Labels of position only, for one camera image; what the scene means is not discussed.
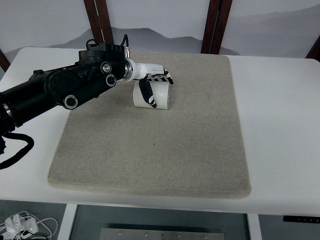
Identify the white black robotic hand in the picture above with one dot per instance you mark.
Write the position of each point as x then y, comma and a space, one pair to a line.
144, 73

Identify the white cup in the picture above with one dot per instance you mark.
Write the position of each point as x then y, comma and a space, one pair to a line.
161, 92

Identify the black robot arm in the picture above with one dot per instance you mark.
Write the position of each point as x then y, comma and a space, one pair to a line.
98, 69

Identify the beige felt mat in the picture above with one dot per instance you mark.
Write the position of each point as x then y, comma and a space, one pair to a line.
193, 149

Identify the white table leg left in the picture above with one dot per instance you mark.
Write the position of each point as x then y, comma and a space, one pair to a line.
67, 222

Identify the white table leg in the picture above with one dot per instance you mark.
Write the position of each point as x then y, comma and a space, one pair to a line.
254, 226
67, 222

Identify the white table leg right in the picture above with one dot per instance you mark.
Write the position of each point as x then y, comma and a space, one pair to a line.
254, 226

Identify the black control panel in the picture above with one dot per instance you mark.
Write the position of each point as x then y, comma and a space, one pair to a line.
301, 219

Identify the left brown wooden post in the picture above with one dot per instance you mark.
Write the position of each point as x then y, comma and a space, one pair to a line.
99, 20

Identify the brown wooden post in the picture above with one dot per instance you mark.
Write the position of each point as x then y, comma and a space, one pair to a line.
215, 26
99, 20

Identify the right brown wooden post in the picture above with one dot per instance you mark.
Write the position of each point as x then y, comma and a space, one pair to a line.
215, 26

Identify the brown post far left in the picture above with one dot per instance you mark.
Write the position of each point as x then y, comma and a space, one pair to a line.
4, 63

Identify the brown post far right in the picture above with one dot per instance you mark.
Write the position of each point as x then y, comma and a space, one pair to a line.
314, 52

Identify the white charger with cables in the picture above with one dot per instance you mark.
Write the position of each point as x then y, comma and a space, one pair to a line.
26, 226

